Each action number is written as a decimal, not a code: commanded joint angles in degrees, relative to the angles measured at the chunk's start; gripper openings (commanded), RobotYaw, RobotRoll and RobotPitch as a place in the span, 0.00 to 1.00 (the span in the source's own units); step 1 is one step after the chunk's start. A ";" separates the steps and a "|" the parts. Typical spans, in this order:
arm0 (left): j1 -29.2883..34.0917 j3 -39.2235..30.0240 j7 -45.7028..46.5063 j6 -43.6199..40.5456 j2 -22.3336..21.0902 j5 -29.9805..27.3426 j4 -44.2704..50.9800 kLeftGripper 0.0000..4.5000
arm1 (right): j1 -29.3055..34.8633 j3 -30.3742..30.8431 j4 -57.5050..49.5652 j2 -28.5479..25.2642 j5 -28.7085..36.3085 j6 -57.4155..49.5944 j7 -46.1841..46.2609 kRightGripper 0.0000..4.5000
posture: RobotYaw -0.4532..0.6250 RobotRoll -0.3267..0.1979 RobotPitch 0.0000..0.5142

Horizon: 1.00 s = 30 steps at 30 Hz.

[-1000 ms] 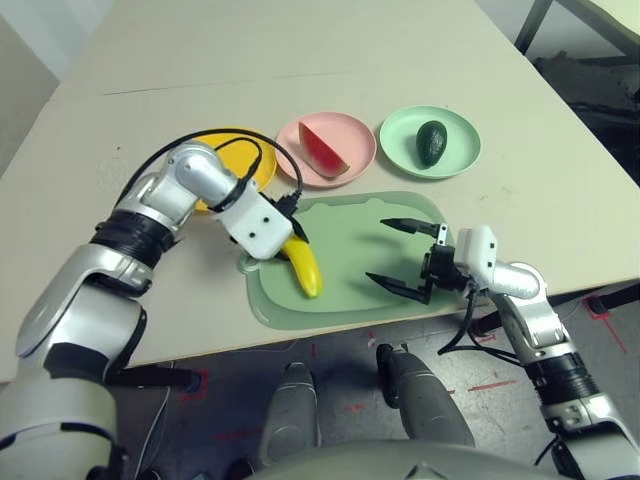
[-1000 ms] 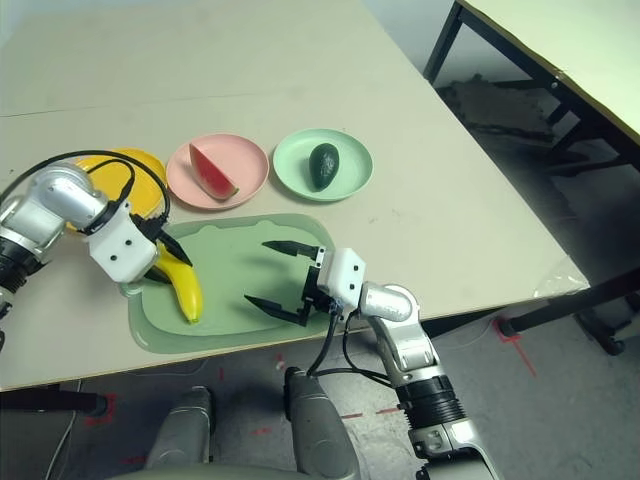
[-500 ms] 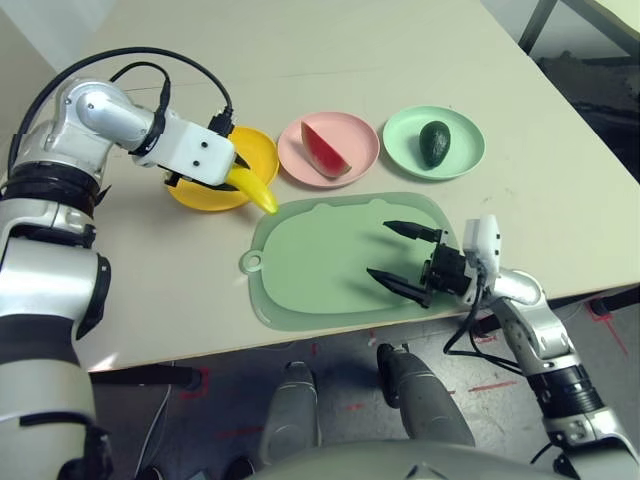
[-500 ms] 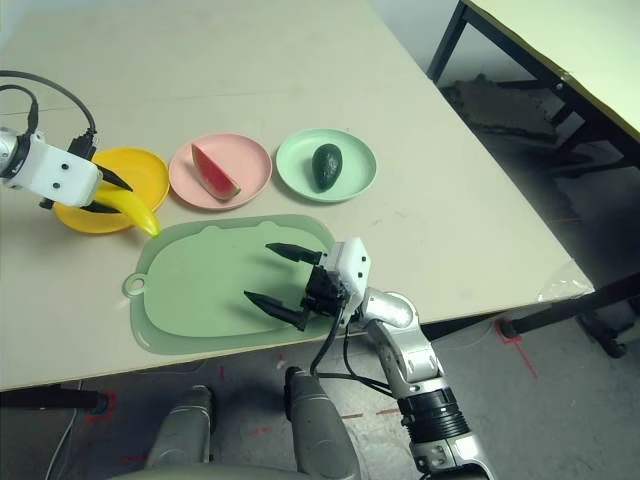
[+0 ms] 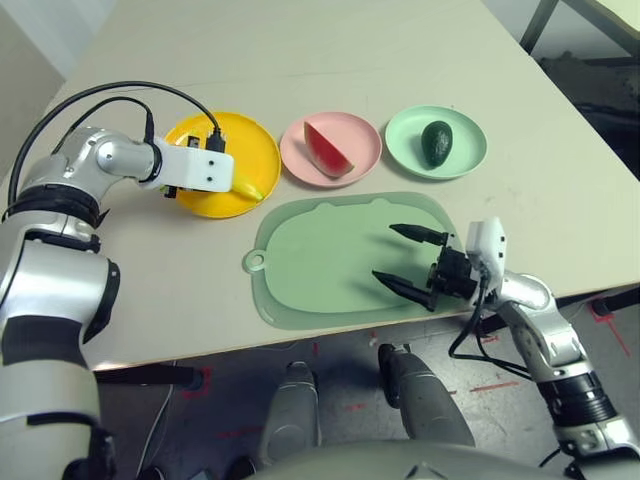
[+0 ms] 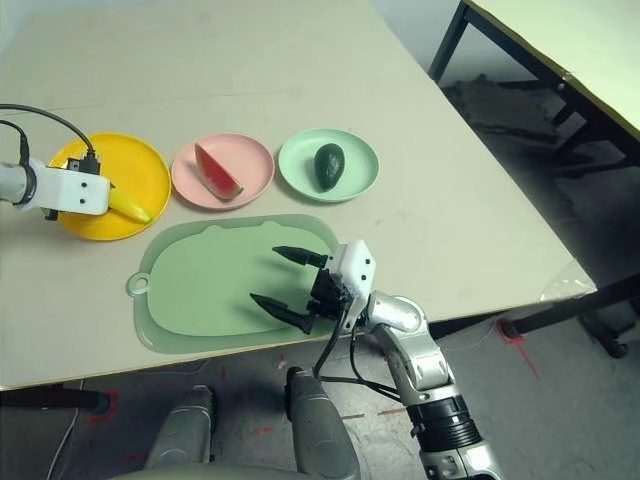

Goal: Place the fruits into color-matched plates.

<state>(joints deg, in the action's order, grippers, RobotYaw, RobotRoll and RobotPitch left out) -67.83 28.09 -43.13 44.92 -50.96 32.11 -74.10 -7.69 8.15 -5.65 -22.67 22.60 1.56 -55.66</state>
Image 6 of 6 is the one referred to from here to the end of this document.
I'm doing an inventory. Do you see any red toy watermelon slice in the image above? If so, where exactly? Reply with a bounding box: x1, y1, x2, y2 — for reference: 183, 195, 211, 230
194, 142, 246, 203

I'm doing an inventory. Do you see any pink plastic plate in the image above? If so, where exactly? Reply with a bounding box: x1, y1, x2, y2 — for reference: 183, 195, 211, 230
170, 133, 276, 212

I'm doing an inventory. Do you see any beige table with dark frame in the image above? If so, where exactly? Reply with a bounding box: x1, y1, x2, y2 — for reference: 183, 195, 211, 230
428, 0, 640, 359

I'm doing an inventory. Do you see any yellow toy banana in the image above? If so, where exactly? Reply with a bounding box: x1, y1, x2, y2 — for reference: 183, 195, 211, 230
106, 187, 153, 225

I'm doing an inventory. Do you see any grey robot leg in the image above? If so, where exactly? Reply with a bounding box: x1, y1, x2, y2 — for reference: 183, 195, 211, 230
284, 367, 361, 480
144, 384, 218, 471

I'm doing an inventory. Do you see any short black left wrist cable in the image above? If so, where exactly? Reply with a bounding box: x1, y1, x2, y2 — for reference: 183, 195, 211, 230
0, 119, 30, 169

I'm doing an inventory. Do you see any clear plastic film piece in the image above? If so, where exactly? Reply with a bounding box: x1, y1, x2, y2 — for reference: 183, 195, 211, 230
541, 259, 599, 303

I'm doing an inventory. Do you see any grey left robot leg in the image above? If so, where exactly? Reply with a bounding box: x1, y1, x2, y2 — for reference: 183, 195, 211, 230
144, 384, 218, 471

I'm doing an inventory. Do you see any black right camera cable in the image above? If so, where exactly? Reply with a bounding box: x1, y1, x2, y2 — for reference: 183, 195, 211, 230
313, 312, 402, 402

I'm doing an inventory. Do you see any green cutting board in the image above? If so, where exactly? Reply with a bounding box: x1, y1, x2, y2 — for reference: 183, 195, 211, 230
126, 213, 347, 356

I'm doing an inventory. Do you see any grey right robot leg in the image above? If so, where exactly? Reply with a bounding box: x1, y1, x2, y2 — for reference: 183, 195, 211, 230
284, 367, 361, 480

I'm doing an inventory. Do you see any white floor cable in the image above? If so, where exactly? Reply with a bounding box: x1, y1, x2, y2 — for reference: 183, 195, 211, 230
47, 407, 84, 480

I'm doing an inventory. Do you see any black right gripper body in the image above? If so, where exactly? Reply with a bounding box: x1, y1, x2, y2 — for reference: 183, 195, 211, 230
308, 267, 354, 322

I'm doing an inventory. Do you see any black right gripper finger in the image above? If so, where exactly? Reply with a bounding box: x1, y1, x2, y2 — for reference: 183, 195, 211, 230
248, 292, 318, 336
271, 244, 328, 269

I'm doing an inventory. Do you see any black left camera cable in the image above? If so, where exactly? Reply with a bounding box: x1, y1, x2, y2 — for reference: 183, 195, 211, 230
0, 103, 102, 176

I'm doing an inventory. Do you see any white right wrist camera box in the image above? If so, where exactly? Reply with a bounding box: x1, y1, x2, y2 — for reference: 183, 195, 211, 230
329, 240, 377, 331

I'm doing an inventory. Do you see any yellow plastic plate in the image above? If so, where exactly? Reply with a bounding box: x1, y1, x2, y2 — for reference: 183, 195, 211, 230
48, 131, 173, 243

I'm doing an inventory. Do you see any black camera cable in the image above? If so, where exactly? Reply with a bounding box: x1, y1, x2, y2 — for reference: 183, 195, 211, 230
313, 312, 402, 402
0, 103, 102, 176

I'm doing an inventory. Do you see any grey robot torso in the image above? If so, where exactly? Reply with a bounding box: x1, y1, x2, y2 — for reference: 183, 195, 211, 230
107, 462, 311, 480

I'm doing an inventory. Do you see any mint green plastic plate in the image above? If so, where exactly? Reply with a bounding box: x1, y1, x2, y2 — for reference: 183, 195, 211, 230
277, 128, 380, 204

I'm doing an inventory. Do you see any black table base bar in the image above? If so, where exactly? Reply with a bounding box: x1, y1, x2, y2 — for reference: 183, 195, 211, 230
429, 272, 640, 342
0, 388, 109, 413

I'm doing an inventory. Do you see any dark green toy avocado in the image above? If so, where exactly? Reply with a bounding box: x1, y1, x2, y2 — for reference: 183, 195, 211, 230
313, 143, 347, 193

